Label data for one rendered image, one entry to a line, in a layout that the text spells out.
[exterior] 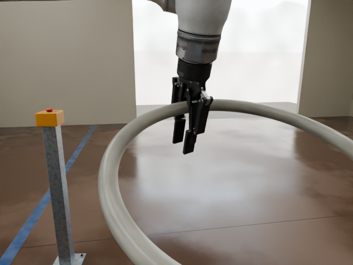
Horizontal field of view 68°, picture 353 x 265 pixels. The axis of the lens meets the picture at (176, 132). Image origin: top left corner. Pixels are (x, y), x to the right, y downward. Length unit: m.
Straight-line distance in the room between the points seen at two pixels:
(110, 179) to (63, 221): 1.55
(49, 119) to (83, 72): 4.90
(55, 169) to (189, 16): 1.44
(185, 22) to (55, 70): 6.20
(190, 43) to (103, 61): 5.97
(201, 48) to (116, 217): 0.35
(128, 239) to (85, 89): 6.27
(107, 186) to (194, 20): 0.33
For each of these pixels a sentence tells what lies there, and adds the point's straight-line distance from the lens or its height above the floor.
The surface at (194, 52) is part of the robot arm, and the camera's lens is 0.53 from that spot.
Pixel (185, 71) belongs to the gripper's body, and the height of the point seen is 1.33.
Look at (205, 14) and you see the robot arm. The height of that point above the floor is 1.43.
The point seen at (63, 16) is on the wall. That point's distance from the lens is 6.68.
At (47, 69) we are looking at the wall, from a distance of 6.71.
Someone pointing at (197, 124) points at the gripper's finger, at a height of 1.21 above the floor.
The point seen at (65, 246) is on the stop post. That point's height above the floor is 0.18.
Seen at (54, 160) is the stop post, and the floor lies 0.78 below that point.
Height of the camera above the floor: 1.33
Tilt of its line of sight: 14 degrees down
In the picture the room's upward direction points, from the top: straight up
